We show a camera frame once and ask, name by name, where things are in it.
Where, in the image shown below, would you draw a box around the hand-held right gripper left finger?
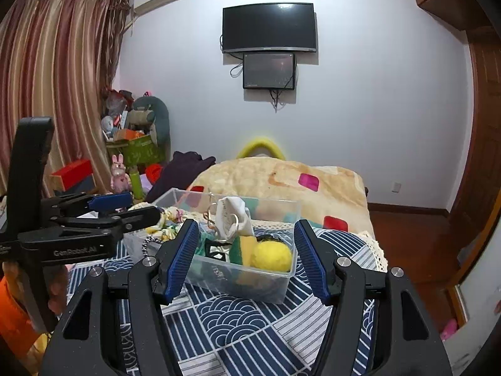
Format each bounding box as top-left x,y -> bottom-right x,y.
41,218 -> 200,376

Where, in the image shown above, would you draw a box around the black white beaded cord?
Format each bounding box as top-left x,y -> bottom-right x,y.
140,235 -> 165,261

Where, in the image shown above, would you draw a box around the floral fabric scrunchie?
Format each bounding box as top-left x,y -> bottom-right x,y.
146,206 -> 184,241

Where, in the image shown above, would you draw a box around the beige patterned blanket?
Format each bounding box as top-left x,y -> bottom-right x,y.
190,157 -> 373,236

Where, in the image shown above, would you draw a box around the person's left hand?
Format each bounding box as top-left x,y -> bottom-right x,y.
47,264 -> 70,316

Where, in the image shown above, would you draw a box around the striped brown curtain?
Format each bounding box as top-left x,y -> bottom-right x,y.
0,0 -> 131,201

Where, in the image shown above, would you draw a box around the yellow fuzzy hoop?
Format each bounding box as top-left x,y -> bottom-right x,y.
236,136 -> 287,161

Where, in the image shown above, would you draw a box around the black hanging monitor cable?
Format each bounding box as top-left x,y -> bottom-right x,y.
270,89 -> 287,113

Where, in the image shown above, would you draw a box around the copper wire loops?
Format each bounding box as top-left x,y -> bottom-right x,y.
203,193 -> 242,239

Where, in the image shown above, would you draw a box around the dark purple clothing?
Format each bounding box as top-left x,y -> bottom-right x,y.
145,151 -> 217,205

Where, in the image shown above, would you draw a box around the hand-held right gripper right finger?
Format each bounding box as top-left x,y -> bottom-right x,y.
293,219 -> 452,376

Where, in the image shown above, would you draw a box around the small black wall monitor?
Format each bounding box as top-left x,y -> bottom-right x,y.
242,52 -> 297,90

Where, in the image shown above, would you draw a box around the grey plush toy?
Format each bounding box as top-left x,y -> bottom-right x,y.
131,96 -> 171,164

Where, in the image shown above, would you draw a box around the green cardboard box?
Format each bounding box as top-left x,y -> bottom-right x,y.
106,135 -> 166,174

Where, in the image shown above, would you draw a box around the blue white patterned cloth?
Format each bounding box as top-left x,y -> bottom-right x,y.
65,227 -> 389,376

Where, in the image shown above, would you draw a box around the pink object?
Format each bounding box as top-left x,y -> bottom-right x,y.
440,319 -> 459,342

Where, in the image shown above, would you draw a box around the yellow green sponge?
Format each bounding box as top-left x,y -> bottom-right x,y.
228,235 -> 260,264

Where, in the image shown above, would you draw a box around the green bottle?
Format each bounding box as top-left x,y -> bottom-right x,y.
129,166 -> 145,201

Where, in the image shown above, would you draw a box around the clear plastic storage box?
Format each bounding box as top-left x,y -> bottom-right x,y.
124,188 -> 302,305

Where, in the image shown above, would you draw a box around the black wall television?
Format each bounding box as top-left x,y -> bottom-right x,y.
222,3 -> 317,54

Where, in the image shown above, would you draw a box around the green braided cord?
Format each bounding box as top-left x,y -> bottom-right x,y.
196,229 -> 210,259

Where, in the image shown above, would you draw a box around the pile of toys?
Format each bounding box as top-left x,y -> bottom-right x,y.
101,89 -> 136,142

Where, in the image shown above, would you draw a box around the pink rabbit figure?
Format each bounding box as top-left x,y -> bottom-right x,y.
111,154 -> 132,194

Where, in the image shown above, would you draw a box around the white sock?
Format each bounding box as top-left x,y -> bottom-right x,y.
214,196 -> 253,241

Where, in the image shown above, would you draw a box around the yellow fuzzy ball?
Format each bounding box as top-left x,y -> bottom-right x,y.
250,242 -> 294,273

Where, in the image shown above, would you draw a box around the wooden door frame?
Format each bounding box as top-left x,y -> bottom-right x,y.
446,27 -> 501,287

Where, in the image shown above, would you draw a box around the red box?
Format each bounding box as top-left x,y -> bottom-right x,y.
51,159 -> 95,191

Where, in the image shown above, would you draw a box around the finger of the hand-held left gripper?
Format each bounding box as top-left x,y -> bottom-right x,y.
59,206 -> 162,240
39,192 -> 133,221

